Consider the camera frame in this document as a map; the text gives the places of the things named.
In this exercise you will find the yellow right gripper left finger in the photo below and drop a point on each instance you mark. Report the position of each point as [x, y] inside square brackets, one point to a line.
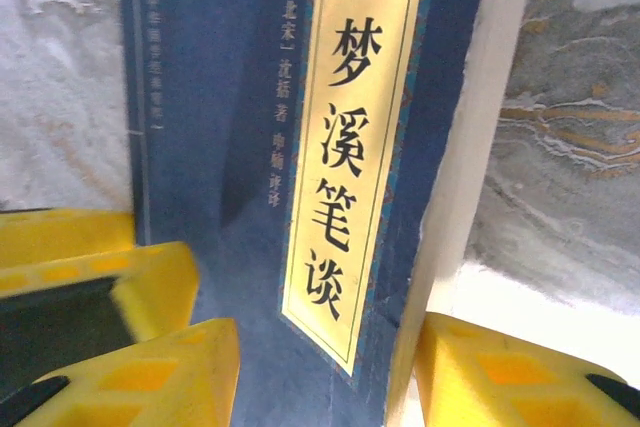
[165, 382]

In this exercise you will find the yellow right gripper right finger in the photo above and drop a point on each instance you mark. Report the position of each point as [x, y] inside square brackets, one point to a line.
[500, 382]

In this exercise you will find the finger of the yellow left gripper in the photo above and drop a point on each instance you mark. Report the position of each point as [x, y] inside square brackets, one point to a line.
[150, 292]
[65, 237]

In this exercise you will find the navy book with yellow label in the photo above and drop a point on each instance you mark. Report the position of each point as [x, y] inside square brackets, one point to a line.
[350, 147]

